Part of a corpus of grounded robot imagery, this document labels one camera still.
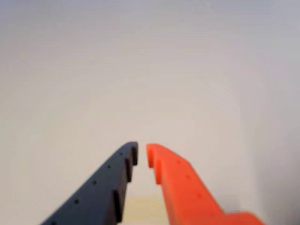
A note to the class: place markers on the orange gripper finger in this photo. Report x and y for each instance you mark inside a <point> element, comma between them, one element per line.
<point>185,194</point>

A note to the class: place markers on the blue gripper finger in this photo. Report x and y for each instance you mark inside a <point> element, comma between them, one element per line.
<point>98,194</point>

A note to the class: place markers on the long beige masking tape strip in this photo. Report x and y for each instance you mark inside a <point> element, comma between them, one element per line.
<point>145,211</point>

